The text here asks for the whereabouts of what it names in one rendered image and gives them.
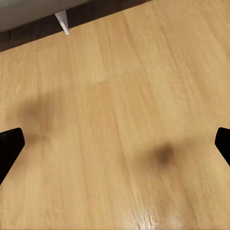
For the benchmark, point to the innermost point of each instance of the bed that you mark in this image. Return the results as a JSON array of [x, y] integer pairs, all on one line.
[[14, 13]]

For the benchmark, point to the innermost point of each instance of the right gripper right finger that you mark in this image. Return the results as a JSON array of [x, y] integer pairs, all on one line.
[[222, 142]]

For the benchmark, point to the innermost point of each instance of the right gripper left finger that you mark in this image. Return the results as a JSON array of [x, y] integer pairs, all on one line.
[[11, 144]]

